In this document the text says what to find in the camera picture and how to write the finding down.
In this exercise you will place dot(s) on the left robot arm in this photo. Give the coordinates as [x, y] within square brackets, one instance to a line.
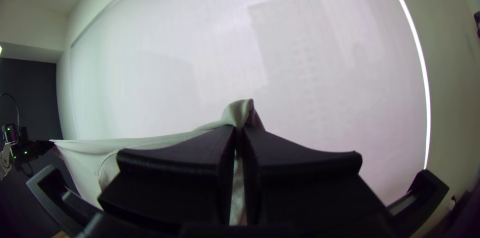
[9, 144]

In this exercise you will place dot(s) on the grey t-shirt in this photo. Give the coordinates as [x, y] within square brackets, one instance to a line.
[150, 146]

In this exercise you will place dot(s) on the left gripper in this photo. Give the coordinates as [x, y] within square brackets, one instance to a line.
[32, 151]

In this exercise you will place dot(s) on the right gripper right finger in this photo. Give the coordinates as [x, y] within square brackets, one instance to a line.
[300, 181]

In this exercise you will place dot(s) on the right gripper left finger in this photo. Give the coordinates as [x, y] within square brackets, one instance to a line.
[176, 178]

